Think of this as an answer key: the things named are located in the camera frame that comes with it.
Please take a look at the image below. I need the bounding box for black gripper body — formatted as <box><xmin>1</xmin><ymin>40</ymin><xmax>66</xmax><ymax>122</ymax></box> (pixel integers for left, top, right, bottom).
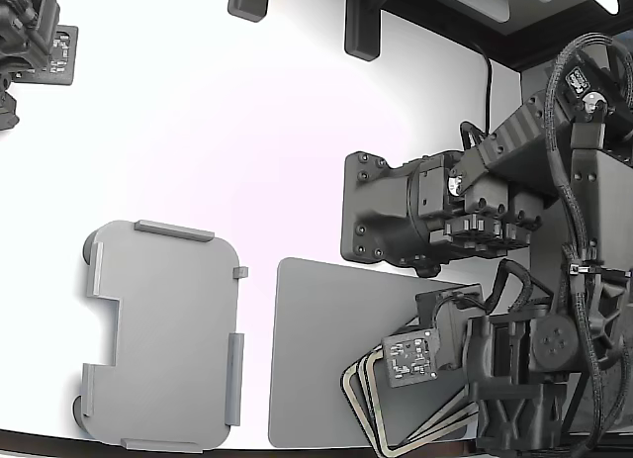
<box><xmin>464</xmin><ymin>314</ymin><xmax>570</xmax><ymax>453</ymax></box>

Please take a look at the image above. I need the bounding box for black six-joint robot arm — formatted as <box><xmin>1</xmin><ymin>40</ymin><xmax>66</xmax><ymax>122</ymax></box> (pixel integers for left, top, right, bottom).
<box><xmin>409</xmin><ymin>30</ymin><xmax>633</xmax><ymax>385</ymax></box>

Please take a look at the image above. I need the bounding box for flat grey rectangular mat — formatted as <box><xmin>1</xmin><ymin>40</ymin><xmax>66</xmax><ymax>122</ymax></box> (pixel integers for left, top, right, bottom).
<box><xmin>267</xmin><ymin>256</ymin><xmax>484</xmax><ymax>449</ymax></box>

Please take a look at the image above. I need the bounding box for dark overhead shelf structure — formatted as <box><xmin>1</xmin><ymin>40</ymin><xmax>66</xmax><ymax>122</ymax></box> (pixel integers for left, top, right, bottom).
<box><xmin>316</xmin><ymin>0</ymin><xmax>633</xmax><ymax>73</ymax></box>

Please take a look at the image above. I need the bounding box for black wrist camera with board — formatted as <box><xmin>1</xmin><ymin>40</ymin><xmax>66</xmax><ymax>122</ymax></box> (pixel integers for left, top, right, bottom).
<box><xmin>383</xmin><ymin>284</ymin><xmax>485</xmax><ymax>389</ymax></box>

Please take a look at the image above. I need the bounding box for thin black camera cable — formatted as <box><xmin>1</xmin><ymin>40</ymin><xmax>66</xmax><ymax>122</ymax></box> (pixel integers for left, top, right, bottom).
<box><xmin>432</xmin><ymin>258</ymin><xmax>534</xmax><ymax>325</ymax></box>

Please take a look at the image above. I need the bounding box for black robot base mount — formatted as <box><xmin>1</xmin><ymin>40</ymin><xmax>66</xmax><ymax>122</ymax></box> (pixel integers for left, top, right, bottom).
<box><xmin>340</xmin><ymin>149</ymin><xmax>446</xmax><ymax>279</ymax></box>

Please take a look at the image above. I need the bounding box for black braided cable bundle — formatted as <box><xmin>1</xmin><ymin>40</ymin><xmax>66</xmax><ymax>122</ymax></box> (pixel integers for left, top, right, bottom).
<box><xmin>546</xmin><ymin>31</ymin><xmax>633</xmax><ymax>452</ymax></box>

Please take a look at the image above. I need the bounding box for thin black power cable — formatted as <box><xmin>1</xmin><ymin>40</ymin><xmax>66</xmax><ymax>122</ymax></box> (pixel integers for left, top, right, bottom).
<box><xmin>468</xmin><ymin>40</ymin><xmax>494</xmax><ymax>134</ymax></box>

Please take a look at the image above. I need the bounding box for grey 3D-printed frame holder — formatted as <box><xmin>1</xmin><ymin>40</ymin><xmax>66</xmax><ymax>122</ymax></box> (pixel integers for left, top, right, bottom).
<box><xmin>72</xmin><ymin>219</ymin><xmax>250</xmax><ymax>454</ymax></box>

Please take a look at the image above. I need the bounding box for long black bracket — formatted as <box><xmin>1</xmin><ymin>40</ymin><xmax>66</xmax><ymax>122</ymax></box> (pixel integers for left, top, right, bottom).
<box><xmin>343</xmin><ymin>0</ymin><xmax>383</xmax><ymax>62</ymax></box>

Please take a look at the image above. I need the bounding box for short black bracket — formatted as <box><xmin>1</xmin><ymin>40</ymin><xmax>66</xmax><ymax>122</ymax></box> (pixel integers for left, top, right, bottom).
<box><xmin>226</xmin><ymin>0</ymin><xmax>272</xmax><ymax>22</ymax></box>

